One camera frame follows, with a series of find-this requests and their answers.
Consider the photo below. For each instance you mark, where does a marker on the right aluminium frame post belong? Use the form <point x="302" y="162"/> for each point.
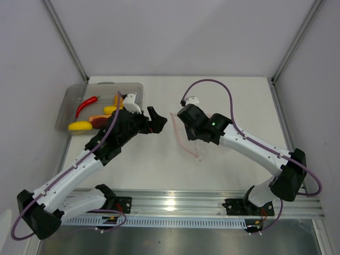
<point x="298" y="38"/>

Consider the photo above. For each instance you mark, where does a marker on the grey slotted cable duct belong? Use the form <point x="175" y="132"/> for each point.
<point x="140" y="221"/>

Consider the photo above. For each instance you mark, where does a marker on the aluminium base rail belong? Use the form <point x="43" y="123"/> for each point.
<point x="146" y="203"/>

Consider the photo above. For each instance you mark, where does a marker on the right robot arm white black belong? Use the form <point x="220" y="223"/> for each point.
<point x="285" y="167"/>

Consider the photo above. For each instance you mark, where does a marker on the grey translucent plastic tray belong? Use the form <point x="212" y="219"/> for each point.
<point x="78" y="93"/>

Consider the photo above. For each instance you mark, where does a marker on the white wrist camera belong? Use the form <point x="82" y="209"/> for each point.
<point x="189" y="100"/>
<point x="130" y="105"/>

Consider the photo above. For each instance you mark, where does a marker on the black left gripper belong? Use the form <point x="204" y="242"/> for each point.
<point x="154" y="126"/>

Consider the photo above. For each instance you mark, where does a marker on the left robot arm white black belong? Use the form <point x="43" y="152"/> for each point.
<point x="98" y="152"/>

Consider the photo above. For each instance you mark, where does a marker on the clear pink zip top bag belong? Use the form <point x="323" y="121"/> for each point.
<point x="197" y="148"/>

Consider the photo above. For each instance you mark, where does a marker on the yellow lemon toy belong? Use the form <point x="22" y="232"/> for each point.
<point x="80" y="125"/>
<point x="108" y="110"/>

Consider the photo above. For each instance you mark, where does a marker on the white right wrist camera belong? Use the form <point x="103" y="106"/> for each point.
<point x="189" y="100"/>

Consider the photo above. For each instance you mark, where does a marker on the aluminium frame post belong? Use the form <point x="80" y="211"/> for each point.
<point x="298" y="38"/>
<point x="60" y="30"/>

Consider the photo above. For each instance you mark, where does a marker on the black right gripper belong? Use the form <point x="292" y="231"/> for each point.
<point x="191" y="136"/>

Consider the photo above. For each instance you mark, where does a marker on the red grapefruit wedge toy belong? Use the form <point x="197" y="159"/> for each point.
<point x="98" y="121"/>

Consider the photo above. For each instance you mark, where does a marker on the red chili pepper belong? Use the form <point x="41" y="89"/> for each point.
<point x="86" y="103"/>

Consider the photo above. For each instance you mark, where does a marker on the left aluminium frame post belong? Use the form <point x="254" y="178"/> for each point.
<point x="60" y="30"/>

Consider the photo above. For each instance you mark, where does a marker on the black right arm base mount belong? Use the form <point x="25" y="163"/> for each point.
<point x="242" y="207"/>

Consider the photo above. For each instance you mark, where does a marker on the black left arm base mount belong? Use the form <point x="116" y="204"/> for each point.
<point x="122" y="204"/>

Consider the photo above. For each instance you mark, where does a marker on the orange ginger root toy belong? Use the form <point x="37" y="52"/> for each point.
<point x="118" y="100"/>

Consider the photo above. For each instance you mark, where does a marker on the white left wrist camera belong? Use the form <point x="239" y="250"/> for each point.
<point x="130" y="105"/>

